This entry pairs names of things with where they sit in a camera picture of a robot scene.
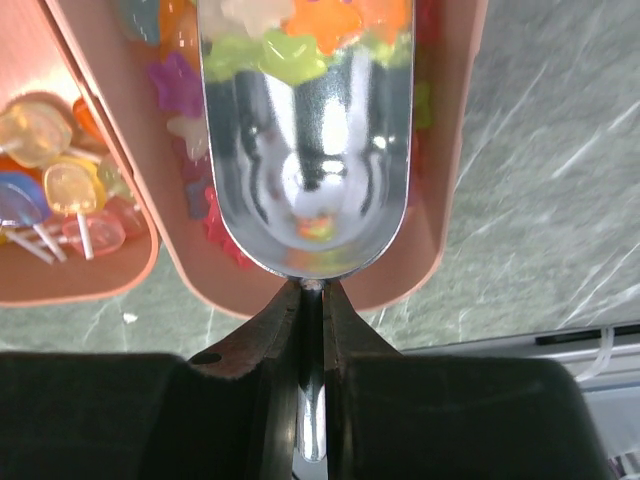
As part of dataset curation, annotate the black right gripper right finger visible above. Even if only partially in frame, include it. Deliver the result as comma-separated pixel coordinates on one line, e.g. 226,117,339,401
323,282,613,479

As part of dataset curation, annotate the silver metal scoop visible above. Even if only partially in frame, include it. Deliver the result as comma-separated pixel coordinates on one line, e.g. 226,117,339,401
196,1,415,462

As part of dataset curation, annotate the pink tray of gummy stars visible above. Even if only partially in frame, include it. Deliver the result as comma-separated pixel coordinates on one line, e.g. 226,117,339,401
41,1,487,318

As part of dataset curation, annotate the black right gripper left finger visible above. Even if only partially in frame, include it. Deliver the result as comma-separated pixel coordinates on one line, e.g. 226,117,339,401
1,284,300,479

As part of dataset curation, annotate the pink tray of lollipops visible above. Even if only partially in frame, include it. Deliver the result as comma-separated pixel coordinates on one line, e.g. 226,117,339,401
1,1,159,307

